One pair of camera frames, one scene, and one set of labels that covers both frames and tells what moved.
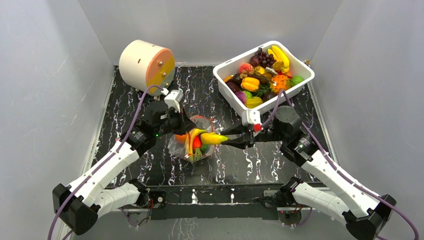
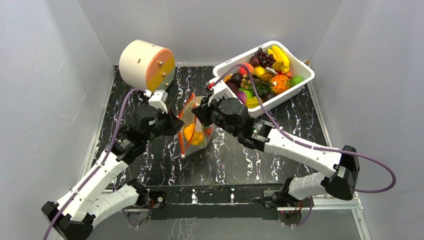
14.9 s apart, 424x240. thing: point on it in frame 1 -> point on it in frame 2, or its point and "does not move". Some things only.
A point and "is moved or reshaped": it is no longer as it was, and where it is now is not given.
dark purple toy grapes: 266,60 does not move
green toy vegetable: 296,80 does not move
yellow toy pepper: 250,83 -> 197,137
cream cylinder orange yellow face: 142,65 does not move
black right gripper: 250,136 -> 205,112
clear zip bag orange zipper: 197,144 is moved or reshaped
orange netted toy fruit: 279,82 does not move
